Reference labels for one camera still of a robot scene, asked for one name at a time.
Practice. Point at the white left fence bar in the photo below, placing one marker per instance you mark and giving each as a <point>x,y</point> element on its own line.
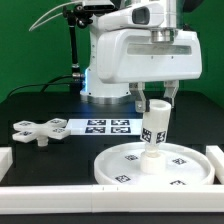
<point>6,160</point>

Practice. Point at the white fence bar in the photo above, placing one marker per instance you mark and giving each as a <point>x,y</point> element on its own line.
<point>6,160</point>
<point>98,198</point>
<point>216,157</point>

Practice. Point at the white marker sheet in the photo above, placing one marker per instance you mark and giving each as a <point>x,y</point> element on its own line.
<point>104,126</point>

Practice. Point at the white right fence bar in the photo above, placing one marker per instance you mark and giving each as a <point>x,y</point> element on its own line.
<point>216,157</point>

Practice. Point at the white round table top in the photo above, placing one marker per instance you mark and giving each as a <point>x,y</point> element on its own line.
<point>177,165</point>

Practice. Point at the white cross-shaped table base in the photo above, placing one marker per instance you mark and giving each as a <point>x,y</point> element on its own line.
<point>27,131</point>

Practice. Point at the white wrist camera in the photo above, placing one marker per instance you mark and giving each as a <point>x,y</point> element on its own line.
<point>139,15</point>

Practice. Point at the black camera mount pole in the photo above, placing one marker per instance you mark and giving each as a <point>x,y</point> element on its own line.
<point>77,17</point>

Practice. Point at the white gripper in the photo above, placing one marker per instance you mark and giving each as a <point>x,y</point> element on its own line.
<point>129,55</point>

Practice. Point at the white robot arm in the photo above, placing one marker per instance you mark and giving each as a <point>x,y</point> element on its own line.
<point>99,92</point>

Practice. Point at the white front fence bar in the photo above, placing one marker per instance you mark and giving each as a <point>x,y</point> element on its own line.
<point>98,198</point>

